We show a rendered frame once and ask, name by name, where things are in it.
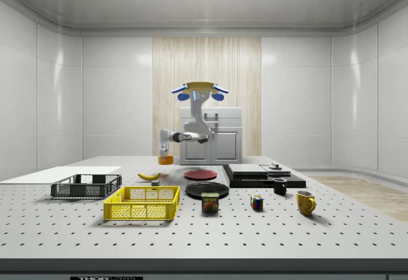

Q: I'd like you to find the white cabinet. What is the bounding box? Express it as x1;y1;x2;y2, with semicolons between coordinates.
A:
179;107;244;165

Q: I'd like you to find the black mug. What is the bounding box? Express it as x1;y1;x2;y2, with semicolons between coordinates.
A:
272;177;288;195

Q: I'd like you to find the yellow basket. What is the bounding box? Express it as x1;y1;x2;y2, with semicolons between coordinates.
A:
103;185;181;221

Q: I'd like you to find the white board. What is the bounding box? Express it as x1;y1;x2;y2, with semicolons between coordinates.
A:
0;166;123;184

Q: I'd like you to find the red plate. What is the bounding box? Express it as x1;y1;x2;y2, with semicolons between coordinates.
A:
184;169;218;181

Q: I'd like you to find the dark grey basket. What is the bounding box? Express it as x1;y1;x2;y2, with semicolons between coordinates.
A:
50;173;123;200

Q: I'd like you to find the black plate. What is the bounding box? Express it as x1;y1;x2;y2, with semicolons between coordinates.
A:
185;182;230;199

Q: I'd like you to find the yellow mug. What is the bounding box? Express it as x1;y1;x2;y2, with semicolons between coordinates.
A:
295;190;317;216

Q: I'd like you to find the banana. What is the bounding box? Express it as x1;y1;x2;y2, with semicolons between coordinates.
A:
137;172;161;182

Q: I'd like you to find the puzzle cube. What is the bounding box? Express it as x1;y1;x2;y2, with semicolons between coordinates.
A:
249;194;265;211

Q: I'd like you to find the flat-sided can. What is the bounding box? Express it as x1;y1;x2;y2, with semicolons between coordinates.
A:
200;192;220;213

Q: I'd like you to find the black stove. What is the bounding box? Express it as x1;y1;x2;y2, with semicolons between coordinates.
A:
222;163;307;189

